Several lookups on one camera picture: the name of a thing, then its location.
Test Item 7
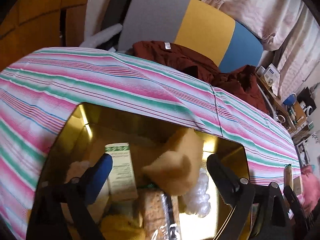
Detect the pink fluffy cloth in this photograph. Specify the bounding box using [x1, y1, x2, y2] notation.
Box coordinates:
[299, 165, 319, 215]

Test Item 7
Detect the green carton box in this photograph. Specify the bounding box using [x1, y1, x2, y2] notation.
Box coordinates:
[105, 142, 138, 202]

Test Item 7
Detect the striped pink green bedsheet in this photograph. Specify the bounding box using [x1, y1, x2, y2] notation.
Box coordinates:
[1, 47, 301, 239]

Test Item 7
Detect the orange sponge block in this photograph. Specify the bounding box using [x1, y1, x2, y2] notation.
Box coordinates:
[142, 128, 204, 196]
[100, 215, 146, 240]

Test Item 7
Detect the cluttered wooden side table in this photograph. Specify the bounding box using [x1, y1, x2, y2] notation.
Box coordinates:
[255, 66, 309, 143]

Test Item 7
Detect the wooden wardrobe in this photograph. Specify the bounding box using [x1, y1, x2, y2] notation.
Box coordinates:
[1, 0, 88, 69]

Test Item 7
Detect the white plastic bag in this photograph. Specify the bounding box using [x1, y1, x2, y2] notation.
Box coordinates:
[182, 168, 211, 218]

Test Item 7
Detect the beige knitted sock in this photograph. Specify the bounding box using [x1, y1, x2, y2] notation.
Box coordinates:
[65, 160, 91, 183]

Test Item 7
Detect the beige floral curtain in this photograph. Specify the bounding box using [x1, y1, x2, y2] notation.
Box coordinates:
[202, 0, 319, 100]

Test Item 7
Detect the blue round container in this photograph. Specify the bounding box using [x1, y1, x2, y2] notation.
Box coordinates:
[283, 93, 297, 106]

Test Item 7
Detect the white medicine box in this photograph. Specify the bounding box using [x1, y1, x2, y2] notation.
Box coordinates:
[263, 63, 280, 87]

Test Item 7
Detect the gold metal tray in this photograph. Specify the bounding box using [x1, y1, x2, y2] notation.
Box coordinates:
[26, 102, 250, 239]

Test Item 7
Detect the maroon cloth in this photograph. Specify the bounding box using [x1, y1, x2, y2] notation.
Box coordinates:
[132, 41, 268, 114]

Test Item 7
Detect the black rolled mat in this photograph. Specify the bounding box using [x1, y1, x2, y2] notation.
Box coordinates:
[101, 0, 132, 30]

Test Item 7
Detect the grey yellow blue headboard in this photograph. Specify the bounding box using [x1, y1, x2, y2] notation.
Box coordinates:
[118, 0, 263, 73]

